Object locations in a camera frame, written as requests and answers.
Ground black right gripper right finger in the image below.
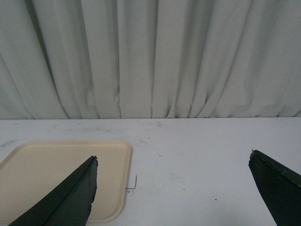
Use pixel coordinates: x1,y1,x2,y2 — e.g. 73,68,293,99
248,150,301,226

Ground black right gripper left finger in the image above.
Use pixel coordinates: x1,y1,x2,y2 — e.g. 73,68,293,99
10,156,98,226

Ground beige square plate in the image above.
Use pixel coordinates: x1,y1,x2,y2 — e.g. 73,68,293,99
0,141,132,224

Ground white pleated curtain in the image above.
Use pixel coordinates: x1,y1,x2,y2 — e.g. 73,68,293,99
0,0,301,120

